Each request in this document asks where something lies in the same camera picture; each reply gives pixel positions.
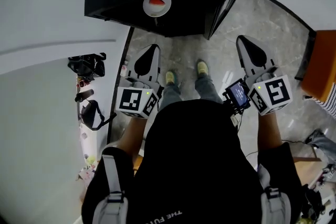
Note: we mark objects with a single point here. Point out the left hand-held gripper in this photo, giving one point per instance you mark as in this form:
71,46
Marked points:
128,99

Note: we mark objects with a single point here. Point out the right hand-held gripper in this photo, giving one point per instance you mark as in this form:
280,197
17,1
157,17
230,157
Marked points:
275,91

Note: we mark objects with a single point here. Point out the white plate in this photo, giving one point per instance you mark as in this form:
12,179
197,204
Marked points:
157,10

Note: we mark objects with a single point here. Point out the red watermelon slice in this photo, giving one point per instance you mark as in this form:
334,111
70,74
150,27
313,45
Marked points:
157,1

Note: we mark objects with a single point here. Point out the person's left forearm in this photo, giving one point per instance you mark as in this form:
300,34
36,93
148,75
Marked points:
132,133

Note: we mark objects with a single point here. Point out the person's right forearm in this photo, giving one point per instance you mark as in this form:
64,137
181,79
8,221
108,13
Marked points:
270,131

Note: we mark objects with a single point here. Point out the person's left yellow shoe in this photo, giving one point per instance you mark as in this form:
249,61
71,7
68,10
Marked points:
170,78

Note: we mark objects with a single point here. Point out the person's yellow shoe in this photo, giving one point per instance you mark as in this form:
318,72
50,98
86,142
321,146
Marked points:
170,78
202,67

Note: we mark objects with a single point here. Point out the small white red carton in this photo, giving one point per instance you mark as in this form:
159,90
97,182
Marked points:
124,69

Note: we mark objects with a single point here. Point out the person's left leg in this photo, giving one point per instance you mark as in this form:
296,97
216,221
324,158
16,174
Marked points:
170,95

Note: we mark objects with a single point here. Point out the person's leg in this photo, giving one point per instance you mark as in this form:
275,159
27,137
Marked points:
207,89
170,95
321,143

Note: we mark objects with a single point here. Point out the black screen device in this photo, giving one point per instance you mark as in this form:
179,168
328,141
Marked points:
237,94

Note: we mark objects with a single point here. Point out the person's right yellow shoe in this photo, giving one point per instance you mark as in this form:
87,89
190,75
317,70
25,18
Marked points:
202,67

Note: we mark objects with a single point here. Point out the person's right leg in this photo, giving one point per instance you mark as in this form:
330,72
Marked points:
207,89

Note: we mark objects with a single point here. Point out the black handbag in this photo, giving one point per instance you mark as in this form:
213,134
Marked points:
86,65

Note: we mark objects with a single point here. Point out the red snack packet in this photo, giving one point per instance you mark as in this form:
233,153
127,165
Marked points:
82,83

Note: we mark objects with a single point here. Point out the black water bottle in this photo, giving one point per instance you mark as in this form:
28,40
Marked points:
84,95

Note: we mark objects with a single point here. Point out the orange chair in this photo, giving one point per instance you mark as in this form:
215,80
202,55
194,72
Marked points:
321,65

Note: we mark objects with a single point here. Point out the black sling bag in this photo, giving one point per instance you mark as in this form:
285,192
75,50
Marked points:
89,112

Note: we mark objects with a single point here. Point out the black white striped cloth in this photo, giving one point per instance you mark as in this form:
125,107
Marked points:
328,105

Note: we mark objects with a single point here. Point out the person's torso in black shirt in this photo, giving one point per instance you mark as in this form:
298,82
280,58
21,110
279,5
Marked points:
194,165

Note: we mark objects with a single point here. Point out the pile of colourful packets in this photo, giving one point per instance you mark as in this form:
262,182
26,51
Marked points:
88,169

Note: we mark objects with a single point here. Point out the wooden table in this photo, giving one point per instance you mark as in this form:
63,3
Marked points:
305,168

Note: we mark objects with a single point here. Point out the black equipment clutter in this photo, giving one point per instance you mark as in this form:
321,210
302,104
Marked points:
315,199

